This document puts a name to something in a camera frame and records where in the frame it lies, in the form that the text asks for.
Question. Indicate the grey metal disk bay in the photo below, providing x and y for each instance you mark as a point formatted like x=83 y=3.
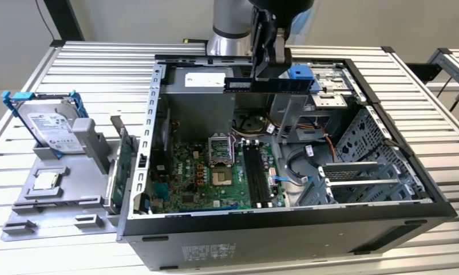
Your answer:
x=348 y=171

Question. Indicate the green motherboard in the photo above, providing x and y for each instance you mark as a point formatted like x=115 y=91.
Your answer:
x=183 y=172

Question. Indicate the round black speaker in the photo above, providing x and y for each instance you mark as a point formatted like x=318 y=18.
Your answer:
x=254 y=123

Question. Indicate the grey parts rack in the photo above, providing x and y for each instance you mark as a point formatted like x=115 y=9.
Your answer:
x=61 y=220

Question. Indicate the green graphics card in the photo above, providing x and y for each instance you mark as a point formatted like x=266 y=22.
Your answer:
x=125 y=160

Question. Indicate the grey power supply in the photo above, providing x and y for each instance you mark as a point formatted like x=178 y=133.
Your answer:
x=198 y=114

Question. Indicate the black PC case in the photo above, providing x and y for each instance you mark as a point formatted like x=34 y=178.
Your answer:
x=253 y=237

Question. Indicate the dark RAM stick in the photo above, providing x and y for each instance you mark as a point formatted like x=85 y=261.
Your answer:
x=298 y=85

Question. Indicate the blue plastic drive latch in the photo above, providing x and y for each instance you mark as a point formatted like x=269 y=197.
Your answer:
x=302 y=74

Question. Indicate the black metal post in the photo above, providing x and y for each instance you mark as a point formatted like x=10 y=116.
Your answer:
x=67 y=20

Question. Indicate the hard disk in blue carrier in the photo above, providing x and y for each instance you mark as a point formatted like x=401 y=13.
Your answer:
x=50 y=126

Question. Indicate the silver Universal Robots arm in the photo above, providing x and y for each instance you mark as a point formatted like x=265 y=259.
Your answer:
x=229 y=17

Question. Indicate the silver CPU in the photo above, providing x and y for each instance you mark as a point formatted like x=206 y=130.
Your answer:
x=46 y=180

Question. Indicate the CPU socket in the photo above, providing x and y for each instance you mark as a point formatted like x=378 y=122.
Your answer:
x=223 y=176

